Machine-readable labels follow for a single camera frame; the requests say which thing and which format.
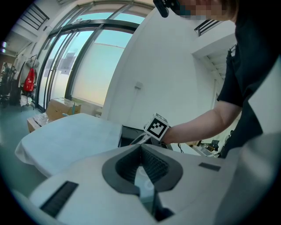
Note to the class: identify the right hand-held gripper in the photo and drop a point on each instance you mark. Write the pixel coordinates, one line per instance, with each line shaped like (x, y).
(157, 127)

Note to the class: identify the person's face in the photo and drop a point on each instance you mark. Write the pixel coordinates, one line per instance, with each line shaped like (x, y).
(204, 11)

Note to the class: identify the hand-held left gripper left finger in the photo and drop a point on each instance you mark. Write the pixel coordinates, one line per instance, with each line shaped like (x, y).
(87, 186)

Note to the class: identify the taped flat cardboard box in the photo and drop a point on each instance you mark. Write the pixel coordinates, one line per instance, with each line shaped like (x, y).
(35, 123)

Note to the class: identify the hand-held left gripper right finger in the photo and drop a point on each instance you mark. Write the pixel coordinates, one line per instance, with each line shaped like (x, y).
(197, 186)

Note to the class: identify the black framed glass door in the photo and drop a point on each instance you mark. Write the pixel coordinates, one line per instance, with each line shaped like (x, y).
(87, 66)

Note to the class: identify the light blue floral tablecloth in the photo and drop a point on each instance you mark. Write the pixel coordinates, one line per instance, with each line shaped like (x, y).
(65, 136)

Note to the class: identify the black ceiling grille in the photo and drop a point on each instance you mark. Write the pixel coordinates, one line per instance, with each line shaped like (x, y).
(207, 27)
(35, 16)

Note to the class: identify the large brown cardboard box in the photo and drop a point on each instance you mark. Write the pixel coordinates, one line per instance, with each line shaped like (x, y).
(57, 107)

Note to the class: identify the black printed t-shirt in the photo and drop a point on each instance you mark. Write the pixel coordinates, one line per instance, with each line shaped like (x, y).
(252, 66)

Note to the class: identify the person's right forearm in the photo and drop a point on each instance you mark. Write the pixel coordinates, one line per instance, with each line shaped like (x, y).
(197, 127)

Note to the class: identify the red bag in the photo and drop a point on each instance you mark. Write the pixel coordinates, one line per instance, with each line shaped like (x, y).
(29, 82)

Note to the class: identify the metal clothes rack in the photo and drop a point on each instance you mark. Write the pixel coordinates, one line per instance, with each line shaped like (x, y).
(27, 63)

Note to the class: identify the black head-mounted camera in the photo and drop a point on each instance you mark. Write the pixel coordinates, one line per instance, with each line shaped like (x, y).
(164, 8)

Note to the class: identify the black box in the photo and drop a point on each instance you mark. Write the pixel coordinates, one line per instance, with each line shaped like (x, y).
(129, 134)

